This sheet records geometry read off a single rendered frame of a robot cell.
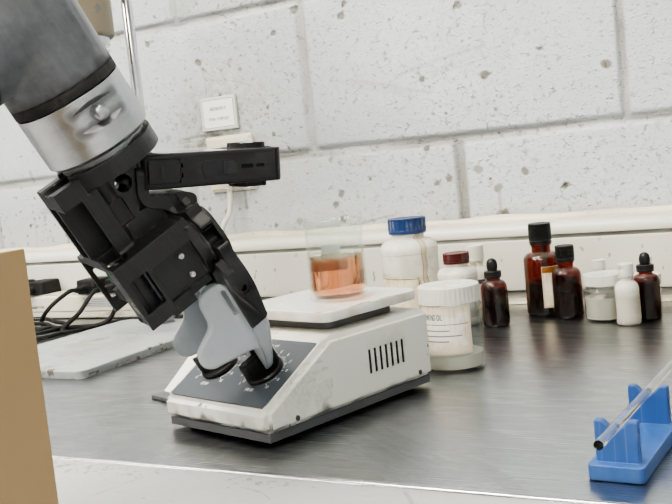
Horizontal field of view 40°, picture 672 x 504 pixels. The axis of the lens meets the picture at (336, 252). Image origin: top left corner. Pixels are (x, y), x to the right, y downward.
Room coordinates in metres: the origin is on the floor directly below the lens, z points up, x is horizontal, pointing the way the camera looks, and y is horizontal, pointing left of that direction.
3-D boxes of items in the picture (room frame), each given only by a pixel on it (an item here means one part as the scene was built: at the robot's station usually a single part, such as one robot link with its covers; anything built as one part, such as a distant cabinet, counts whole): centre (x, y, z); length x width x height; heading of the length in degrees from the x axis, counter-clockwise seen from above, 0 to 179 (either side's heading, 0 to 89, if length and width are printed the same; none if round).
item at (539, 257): (1.10, -0.25, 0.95); 0.04 x 0.04 x 0.11
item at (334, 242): (0.79, 0.00, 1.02); 0.06 x 0.05 x 0.08; 38
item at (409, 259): (1.13, -0.09, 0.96); 0.07 x 0.07 x 0.13
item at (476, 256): (1.13, -0.17, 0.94); 0.03 x 0.03 x 0.09
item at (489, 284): (1.05, -0.18, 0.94); 0.03 x 0.03 x 0.08
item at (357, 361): (0.79, 0.03, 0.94); 0.22 x 0.13 x 0.08; 136
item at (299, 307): (0.81, 0.01, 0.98); 0.12 x 0.12 x 0.01; 46
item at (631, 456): (0.57, -0.18, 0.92); 0.10 x 0.03 x 0.04; 148
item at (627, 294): (0.98, -0.31, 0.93); 0.03 x 0.03 x 0.07
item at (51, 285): (1.52, 0.50, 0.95); 0.07 x 0.04 x 0.02; 151
